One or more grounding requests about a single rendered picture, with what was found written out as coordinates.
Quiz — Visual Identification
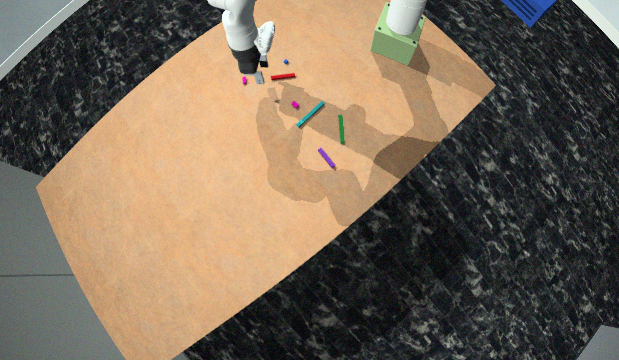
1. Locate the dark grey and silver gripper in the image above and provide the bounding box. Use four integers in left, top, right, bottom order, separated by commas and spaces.
226, 21, 275, 85

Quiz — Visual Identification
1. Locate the turquoise rod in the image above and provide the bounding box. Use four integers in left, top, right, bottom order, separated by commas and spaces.
296, 101, 325, 128

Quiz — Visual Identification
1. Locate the purple rod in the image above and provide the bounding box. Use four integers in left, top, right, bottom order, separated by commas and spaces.
318, 148, 335, 168

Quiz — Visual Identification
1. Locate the red rod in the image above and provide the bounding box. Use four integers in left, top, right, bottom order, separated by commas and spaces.
271, 73, 295, 80

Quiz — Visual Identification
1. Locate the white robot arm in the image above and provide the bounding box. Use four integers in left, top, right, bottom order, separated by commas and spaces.
207, 0, 427, 38

